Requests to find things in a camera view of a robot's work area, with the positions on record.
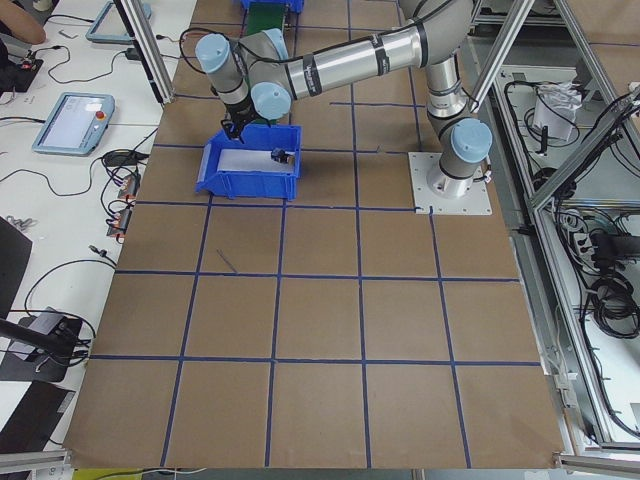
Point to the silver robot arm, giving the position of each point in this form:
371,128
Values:
255,78

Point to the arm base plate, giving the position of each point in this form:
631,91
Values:
437,194

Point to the green conveyor belt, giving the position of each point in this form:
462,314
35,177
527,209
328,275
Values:
262,16

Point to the person forearm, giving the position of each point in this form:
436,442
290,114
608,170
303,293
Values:
20,24

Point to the teach pendant near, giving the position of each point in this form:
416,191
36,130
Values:
76,124

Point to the teach pendant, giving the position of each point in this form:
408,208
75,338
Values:
108,27
76,124

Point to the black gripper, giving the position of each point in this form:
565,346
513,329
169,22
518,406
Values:
240,110

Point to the blue bin left side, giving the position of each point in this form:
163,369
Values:
251,184

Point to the teach pendant far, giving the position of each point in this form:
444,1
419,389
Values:
108,27

